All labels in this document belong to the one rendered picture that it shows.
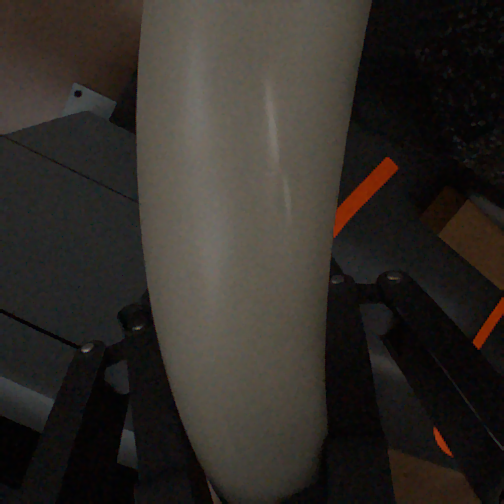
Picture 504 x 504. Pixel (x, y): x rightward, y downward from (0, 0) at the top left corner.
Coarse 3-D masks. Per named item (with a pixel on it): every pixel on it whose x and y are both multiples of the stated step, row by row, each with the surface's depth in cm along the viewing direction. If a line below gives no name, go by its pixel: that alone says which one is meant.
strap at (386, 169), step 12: (384, 168) 98; (396, 168) 98; (372, 180) 100; (384, 180) 100; (360, 192) 101; (372, 192) 101; (348, 204) 102; (360, 204) 102; (336, 216) 104; (348, 216) 104; (336, 228) 105; (492, 312) 119; (492, 324) 121; (480, 336) 123; (444, 444) 147
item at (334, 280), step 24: (336, 288) 13; (336, 312) 12; (360, 312) 12; (336, 336) 11; (360, 336) 11; (336, 360) 10; (360, 360) 10; (336, 384) 9; (360, 384) 9; (336, 408) 9; (360, 408) 9; (336, 432) 8; (360, 432) 8; (336, 456) 7; (360, 456) 7; (384, 456) 7; (336, 480) 7; (360, 480) 7; (384, 480) 6
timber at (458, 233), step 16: (448, 192) 98; (432, 208) 101; (448, 208) 95; (464, 208) 91; (432, 224) 98; (448, 224) 93; (464, 224) 93; (480, 224) 93; (448, 240) 95; (464, 240) 95; (480, 240) 95; (496, 240) 95; (464, 256) 97; (480, 256) 97; (496, 256) 97; (496, 272) 99
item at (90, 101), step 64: (64, 128) 72; (0, 192) 43; (64, 192) 51; (128, 192) 63; (0, 256) 34; (64, 256) 40; (128, 256) 47; (0, 320) 29; (64, 320) 33; (0, 384) 25; (128, 448) 28
